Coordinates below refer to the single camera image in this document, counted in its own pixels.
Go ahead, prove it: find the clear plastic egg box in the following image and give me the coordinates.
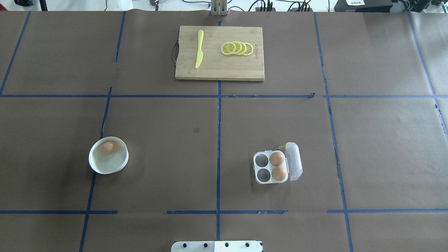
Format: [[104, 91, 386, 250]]
[[253, 142, 303, 185]]

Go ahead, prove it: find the brown egg from bowl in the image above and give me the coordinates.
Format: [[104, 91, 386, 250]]
[[99, 141, 118, 156]]

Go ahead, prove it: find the white bowl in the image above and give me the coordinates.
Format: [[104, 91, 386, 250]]
[[88, 136, 129, 174]]

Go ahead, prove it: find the brown egg upper in box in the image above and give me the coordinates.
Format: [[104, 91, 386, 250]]
[[269, 152, 285, 167]]

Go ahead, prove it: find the brown egg in box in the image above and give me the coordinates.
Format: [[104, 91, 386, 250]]
[[271, 166, 288, 182], [269, 152, 285, 167]]

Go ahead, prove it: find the brown egg lower in box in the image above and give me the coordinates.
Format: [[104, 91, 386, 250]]
[[271, 166, 288, 182]]

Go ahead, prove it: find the black box on desk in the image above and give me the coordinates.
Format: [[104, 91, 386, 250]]
[[334, 0, 393, 13]]

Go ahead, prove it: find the bamboo cutting board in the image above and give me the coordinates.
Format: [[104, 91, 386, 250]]
[[175, 26, 265, 81]]

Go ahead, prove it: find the yellow plastic knife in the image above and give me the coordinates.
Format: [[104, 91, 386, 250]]
[[195, 30, 204, 69]]

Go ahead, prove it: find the lemon slice front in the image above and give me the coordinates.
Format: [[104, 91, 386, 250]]
[[220, 42, 237, 55]]

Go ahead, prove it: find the lemon slice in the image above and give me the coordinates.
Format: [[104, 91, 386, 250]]
[[243, 43, 253, 56], [220, 42, 237, 55], [232, 41, 240, 55], [237, 42, 247, 55]]

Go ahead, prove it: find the grey metal camera post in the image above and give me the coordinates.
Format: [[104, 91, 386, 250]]
[[211, 0, 228, 16]]

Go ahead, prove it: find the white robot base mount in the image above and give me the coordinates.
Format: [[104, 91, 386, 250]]
[[171, 240, 264, 252]]

